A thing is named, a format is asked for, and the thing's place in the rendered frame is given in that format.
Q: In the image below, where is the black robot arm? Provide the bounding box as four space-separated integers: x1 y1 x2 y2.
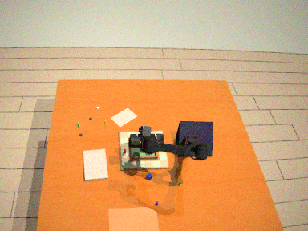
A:
129 126 208 160

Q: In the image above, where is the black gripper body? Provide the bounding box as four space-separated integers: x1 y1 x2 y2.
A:
129 133 164 143

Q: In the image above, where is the blue die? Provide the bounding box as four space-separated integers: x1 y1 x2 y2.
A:
146 173 152 180

